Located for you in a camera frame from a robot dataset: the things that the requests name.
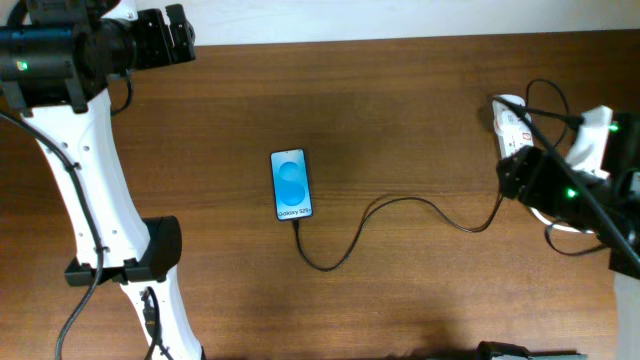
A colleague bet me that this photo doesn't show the black USB charging cable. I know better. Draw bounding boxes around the black USB charging cable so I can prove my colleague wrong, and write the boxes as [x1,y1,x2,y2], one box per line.
[291,78,571,273]

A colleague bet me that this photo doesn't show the blue screen Galaxy smartphone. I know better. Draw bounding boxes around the blue screen Galaxy smartphone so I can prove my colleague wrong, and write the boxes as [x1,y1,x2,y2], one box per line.
[270,149,313,221]

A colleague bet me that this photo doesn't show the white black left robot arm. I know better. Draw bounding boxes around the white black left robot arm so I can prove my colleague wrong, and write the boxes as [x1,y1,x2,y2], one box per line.
[1,0,205,359]

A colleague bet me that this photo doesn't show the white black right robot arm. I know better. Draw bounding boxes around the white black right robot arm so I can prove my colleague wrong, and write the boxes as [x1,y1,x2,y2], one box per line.
[496,106,639,359]

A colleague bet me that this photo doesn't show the white power strip red switches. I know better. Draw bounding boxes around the white power strip red switches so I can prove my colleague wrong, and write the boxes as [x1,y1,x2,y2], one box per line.
[492,101,534,159]

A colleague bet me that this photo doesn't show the white USB charger adapter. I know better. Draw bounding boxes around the white USB charger adapter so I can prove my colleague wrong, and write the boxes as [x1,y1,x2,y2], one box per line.
[492,101,529,135]

